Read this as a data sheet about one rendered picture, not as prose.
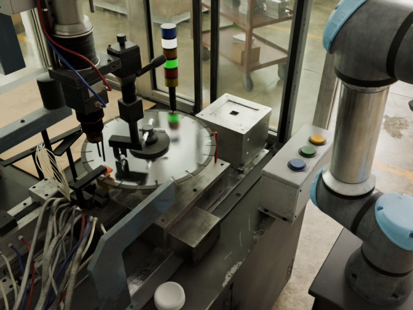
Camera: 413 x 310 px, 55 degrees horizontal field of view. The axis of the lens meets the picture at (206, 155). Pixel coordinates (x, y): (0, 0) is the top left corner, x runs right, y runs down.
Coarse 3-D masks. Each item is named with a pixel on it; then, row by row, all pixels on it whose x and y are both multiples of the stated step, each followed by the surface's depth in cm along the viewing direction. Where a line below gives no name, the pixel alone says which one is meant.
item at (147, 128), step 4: (152, 120) 106; (148, 124) 103; (140, 128) 102; (144, 128) 102; (148, 128) 102; (152, 128) 102; (144, 132) 102; (148, 132) 101; (152, 132) 102; (164, 132) 102; (144, 136) 99; (148, 136) 102; (152, 136) 103
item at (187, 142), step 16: (144, 112) 118; (160, 112) 118; (112, 128) 111; (128, 128) 111; (160, 128) 111; (176, 128) 111; (192, 128) 111; (176, 144) 105; (192, 144) 105; (208, 144) 105; (96, 160) 100; (112, 160) 100; (128, 160) 100; (144, 160) 100; (160, 160) 100; (176, 160) 100; (192, 160) 100; (112, 176) 95; (128, 176) 95; (144, 176) 95; (160, 176) 95; (176, 176) 95
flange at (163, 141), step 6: (156, 132) 108; (156, 138) 103; (162, 138) 105; (168, 138) 106; (150, 144) 103; (156, 144) 103; (162, 144) 103; (168, 144) 104; (132, 150) 102; (138, 150) 101; (144, 150) 101; (150, 150) 101; (156, 150) 101; (162, 150) 102; (144, 156) 101; (150, 156) 101
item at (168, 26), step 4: (164, 24) 118; (168, 24) 118; (172, 24) 118; (164, 28) 115; (168, 28) 115; (172, 28) 115; (164, 32) 116; (168, 32) 115; (172, 32) 116; (164, 36) 117; (168, 36) 116; (172, 36) 117
